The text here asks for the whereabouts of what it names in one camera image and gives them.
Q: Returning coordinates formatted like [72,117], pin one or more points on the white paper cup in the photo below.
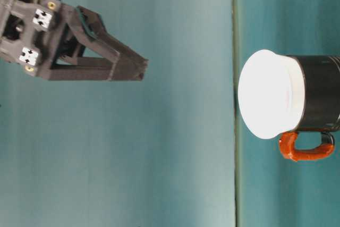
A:
[265,94]

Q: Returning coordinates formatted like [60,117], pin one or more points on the blue-green table cloth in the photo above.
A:
[287,197]

